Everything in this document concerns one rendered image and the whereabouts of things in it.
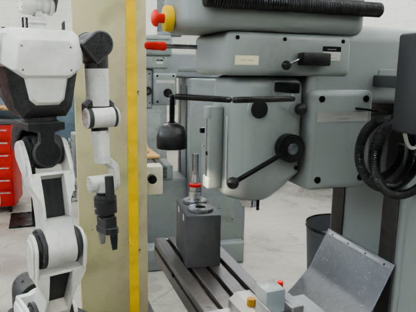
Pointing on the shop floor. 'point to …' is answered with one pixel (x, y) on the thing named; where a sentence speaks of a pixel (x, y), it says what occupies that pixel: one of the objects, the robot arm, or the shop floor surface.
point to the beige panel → (131, 151)
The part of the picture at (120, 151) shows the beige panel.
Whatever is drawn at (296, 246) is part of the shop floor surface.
